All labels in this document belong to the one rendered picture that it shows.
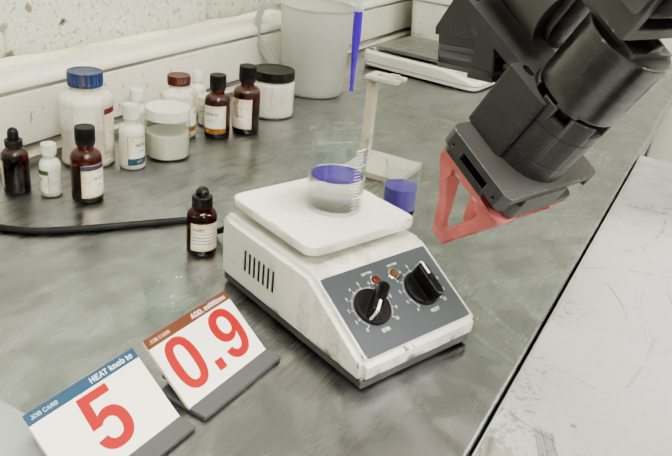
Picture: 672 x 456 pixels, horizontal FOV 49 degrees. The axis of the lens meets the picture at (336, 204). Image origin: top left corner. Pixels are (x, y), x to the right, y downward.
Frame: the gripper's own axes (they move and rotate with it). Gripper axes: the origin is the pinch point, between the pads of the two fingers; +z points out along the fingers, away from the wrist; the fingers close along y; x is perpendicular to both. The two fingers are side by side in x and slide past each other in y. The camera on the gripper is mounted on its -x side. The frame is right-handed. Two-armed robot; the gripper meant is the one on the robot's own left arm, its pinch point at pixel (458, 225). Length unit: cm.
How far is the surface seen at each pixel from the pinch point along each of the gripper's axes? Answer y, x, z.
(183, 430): 22.2, 3.5, 11.2
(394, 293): 2.9, 1.0, 7.4
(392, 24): -83, -76, 55
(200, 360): 18.4, -1.0, 12.1
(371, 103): -22.6, -28.2, 20.5
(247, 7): -32, -68, 40
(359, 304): 6.9, 0.9, 7.0
